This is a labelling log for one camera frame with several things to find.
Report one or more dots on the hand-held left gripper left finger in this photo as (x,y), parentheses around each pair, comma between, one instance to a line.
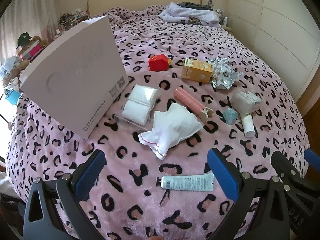
(92,170)

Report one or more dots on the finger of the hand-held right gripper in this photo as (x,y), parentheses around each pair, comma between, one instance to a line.
(313,156)
(283,165)

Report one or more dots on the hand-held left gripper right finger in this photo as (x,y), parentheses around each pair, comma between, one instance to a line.
(222,175)

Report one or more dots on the light blue packet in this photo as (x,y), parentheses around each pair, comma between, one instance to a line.
(230,116)

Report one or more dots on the large pale pink cardboard box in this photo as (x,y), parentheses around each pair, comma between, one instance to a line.
(75,75)

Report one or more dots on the white hand cream tube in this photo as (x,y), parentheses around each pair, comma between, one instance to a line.
(187,182)

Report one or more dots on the white cloth pouch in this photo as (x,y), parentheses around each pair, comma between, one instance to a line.
(172,127)

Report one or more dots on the beige handheld device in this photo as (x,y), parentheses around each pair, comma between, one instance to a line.
(243,102)

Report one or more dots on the clear case with white pads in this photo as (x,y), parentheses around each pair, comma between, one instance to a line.
(140,100)

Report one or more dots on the crumpled checkered foil wrapper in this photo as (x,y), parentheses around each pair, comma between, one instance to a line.
(222,72)

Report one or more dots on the yellow carton box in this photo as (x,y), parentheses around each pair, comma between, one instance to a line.
(196,71)

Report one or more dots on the bright blue box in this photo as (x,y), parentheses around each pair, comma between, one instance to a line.
(13,96)

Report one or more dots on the small red paper box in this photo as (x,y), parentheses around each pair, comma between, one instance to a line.
(158,63)

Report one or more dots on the brown plush toy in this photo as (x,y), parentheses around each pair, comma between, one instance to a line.
(20,66)
(38,40)

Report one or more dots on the pink storage box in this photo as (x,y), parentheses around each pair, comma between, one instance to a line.
(35,48)

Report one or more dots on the light blue crumpled cloth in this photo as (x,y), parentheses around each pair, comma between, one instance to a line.
(8,65)

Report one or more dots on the pink leopard print blanket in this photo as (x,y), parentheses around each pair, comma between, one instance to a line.
(175,42)

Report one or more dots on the cream wardrobe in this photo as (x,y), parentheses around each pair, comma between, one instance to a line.
(280,17)

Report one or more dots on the black baseball cap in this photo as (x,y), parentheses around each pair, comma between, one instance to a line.
(24,38)

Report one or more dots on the shelf with cosmetics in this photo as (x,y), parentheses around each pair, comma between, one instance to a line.
(72,20)

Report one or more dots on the folded pale lilac clothes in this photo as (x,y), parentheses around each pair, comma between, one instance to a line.
(185,13)

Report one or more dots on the sheer white curtain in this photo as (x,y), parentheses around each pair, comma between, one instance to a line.
(30,12)

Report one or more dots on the dark folded clothing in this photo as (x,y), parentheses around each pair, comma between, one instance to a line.
(192,5)

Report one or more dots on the window with wooden frame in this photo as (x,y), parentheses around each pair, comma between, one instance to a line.
(3,120)

